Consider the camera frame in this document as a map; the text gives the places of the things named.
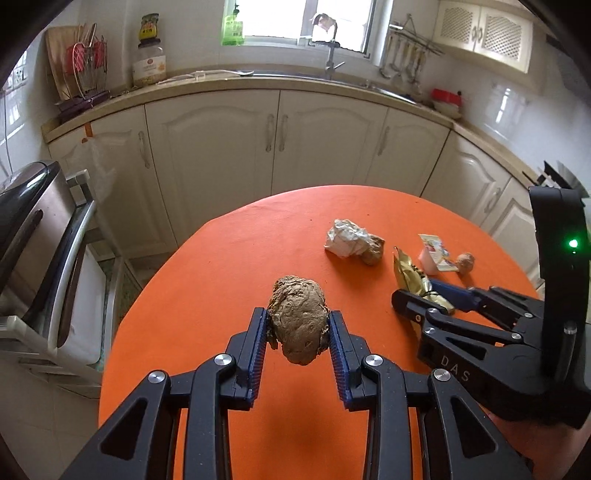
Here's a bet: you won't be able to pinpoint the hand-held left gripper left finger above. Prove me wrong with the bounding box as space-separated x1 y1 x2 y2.
60 308 269 480

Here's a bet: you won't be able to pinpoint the steel faucet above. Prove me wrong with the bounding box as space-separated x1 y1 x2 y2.
323 21 346 80

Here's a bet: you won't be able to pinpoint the kitchen window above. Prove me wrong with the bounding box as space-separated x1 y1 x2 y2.
224 0 393 54

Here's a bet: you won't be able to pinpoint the cream lattice wall cabinet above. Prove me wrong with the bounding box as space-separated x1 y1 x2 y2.
434 0 544 75

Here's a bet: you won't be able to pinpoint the clear jar with label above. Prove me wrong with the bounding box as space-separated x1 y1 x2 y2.
131 39 168 87

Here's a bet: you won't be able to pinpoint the steel kitchen sink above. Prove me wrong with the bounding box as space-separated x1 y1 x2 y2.
249 69 419 106

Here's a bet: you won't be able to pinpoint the large brown lump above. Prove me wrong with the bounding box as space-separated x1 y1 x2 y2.
267 275 329 366

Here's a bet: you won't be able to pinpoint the crumpled white paper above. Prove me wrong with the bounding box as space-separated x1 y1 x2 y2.
324 219 370 258

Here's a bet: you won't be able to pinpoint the silver kitchen appliance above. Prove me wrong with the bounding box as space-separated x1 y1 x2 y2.
0 159 99 324

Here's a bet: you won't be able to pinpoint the cooking oil bottle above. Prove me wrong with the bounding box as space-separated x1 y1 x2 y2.
139 13 160 44

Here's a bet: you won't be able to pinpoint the hanging clear plastic bag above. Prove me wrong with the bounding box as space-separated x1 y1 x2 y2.
84 133 119 205

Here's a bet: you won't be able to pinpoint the small white printed packet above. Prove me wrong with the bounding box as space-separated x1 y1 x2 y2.
418 234 458 274

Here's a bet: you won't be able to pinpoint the green bottle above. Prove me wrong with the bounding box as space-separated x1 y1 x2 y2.
222 14 245 46

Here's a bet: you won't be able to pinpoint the red kitchen tools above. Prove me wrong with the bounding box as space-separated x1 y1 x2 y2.
65 41 105 75

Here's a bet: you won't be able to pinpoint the steel wall utensil rack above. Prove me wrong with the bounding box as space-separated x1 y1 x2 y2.
388 14 446 57

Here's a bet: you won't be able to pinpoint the cream base cabinets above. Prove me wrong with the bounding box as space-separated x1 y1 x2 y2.
44 76 550 289

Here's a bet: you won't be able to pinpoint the gold foil wrapper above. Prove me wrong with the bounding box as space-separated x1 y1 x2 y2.
392 247 455 315

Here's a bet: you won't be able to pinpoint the black wire rack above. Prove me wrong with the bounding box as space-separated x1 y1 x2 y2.
58 23 112 114

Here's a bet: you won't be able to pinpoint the small brown lump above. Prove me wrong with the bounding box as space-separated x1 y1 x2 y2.
360 234 387 267

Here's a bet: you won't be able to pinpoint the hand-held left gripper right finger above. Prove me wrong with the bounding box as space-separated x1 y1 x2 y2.
328 310 536 480

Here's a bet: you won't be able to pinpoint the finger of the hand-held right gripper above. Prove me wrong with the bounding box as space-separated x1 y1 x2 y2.
427 279 546 333
392 288 522 347

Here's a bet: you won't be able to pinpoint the person's right forearm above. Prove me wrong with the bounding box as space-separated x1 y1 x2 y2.
489 411 591 480

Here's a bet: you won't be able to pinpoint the wooden cutting board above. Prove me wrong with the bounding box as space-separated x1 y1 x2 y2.
45 25 93 100

